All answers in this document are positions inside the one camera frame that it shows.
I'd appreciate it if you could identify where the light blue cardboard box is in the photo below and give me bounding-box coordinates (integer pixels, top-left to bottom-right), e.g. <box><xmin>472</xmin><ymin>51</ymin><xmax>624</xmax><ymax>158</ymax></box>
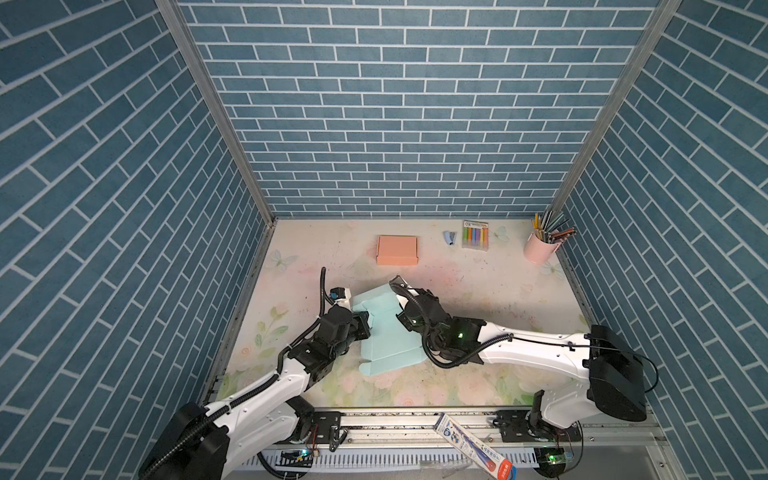
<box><xmin>352</xmin><ymin>285</ymin><xmax>426</xmax><ymax>377</ymax></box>

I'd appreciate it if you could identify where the pink cardboard box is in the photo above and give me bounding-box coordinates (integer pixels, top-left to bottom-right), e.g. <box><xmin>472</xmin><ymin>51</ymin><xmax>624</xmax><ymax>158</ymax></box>
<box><xmin>376</xmin><ymin>235</ymin><xmax>419</xmax><ymax>266</ymax></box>

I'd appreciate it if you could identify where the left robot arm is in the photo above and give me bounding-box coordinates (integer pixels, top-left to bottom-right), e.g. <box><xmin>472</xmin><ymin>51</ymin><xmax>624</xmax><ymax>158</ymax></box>
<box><xmin>138</xmin><ymin>287</ymin><xmax>370</xmax><ymax>479</ymax></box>

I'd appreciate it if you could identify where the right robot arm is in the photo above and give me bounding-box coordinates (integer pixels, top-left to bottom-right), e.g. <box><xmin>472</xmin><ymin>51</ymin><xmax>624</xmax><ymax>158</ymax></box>
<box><xmin>389</xmin><ymin>276</ymin><xmax>651</xmax><ymax>439</ymax></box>

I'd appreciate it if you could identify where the toothpaste tube box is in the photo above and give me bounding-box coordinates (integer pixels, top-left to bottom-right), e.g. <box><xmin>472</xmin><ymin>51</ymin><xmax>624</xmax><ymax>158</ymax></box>
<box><xmin>433</xmin><ymin>413</ymin><xmax>517</xmax><ymax>480</ymax></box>

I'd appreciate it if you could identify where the coloured marker pack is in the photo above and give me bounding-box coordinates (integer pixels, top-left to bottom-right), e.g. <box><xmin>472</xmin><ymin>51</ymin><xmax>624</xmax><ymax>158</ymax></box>
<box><xmin>462</xmin><ymin>220</ymin><xmax>489</xmax><ymax>251</ymax></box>

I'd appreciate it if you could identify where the pink pencil cup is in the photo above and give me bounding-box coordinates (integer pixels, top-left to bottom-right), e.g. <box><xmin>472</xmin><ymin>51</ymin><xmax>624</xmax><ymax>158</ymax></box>
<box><xmin>523</xmin><ymin>233</ymin><xmax>563</xmax><ymax>265</ymax></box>

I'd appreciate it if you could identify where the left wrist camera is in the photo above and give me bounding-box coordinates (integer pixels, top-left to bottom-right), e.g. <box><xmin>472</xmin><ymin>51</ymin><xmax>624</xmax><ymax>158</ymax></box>
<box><xmin>326</xmin><ymin>287</ymin><xmax>352</xmax><ymax>310</ymax></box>

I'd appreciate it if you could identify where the aluminium mounting rail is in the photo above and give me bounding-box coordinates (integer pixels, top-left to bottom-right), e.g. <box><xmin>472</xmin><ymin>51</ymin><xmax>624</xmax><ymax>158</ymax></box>
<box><xmin>224</xmin><ymin>407</ymin><xmax>683</xmax><ymax>479</ymax></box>

